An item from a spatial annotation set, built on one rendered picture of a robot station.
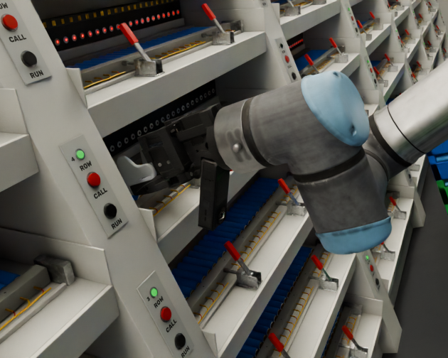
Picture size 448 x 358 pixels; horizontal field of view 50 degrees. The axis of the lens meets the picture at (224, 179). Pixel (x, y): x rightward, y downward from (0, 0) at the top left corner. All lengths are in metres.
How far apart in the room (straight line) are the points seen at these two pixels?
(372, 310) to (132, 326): 0.86
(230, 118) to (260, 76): 0.59
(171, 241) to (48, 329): 0.22
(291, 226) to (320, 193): 0.46
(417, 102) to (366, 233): 0.19
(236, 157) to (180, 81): 0.26
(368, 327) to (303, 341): 0.35
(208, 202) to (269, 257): 0.30
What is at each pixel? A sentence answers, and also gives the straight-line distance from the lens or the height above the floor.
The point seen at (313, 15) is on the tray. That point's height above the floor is 0.90.
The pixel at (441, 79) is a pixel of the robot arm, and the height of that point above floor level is 0.76.
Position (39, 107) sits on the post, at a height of 0.93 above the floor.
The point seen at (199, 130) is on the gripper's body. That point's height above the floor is 0.83.
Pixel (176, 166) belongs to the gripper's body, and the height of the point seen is 0.80.
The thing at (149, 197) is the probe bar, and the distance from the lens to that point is 0.72.
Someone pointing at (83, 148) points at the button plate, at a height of 0.87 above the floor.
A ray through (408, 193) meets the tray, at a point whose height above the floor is 0.15.
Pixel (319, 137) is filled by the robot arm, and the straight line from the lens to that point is 0.53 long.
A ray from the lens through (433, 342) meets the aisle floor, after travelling 1.45.
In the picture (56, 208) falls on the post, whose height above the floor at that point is 0.82.
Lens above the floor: 0.90
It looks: 13 degrees down
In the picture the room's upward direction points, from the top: 25 degrees counter-clockwise
